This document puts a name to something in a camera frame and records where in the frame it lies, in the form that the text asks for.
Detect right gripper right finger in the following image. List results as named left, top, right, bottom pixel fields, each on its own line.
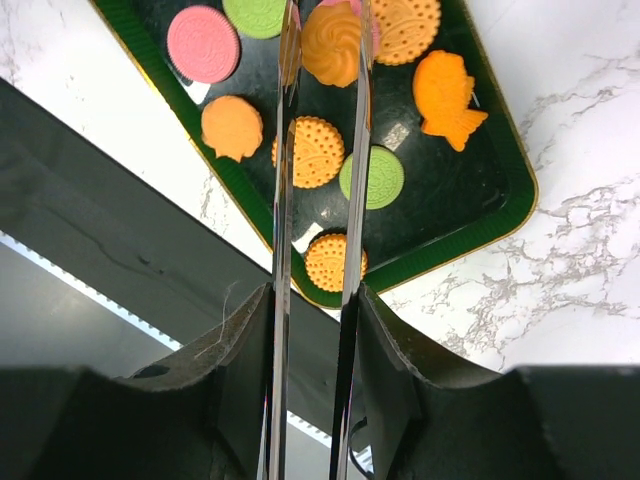
left=358, top=285, right=499, bottom=479

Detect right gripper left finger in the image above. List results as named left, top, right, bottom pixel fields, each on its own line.
left=84, top=284, right=273, bottom=479

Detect metal tongs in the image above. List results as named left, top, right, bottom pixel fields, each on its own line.
left=264, top=1, right=374, bottom=479

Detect orange swirl cookie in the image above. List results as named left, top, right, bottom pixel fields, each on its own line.
left=302, top=1, right=361, bottom=88

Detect pink sandwich cookie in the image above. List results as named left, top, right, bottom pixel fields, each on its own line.
left=166, top=5, right=240, bottom=84
left=318, top=0, right=380, bottom=56

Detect orange dotted cookie lower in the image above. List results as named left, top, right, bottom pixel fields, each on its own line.
left=304, top=233, right=347, bottom=293

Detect orange dotted cookie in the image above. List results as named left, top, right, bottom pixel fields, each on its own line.
left=372, top=0, right=441, bottom=66
left=304, top=233, right=347, bottom=293
left=293, top=116, right=345, bottom=189

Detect green sandwich cookie right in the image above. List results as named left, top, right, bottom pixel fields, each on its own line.
left=366, top=145, right=405, bottom=210

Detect green sandwich cookie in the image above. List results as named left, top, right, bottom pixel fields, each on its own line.
left=366, top=145, right=405, bottom=210
left=222, top=0, right=285, bottom=40

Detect black oval tray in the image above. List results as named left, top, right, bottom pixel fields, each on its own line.
left=96, top=1, right=538, bottom=292

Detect orange dotted cookie middle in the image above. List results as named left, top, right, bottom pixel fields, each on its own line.
left=293, top=116, right=345, bottom=189

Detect orange shell cookie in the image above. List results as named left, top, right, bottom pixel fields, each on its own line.
left=201, top=95, right=263, bottom=163

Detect orange fish cookie right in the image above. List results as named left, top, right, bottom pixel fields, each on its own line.
left=412, top=50, right=489, bottom=152

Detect orange dotted cookie upper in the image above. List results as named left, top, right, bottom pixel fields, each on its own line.
left=372, top=0, right=441, bottom=66

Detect green sandwich cookie left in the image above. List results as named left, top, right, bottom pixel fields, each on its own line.
left=222, top=0, right=285, bottom=40

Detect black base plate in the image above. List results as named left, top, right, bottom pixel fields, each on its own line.
left=0, top=77, right=371, bottom=451

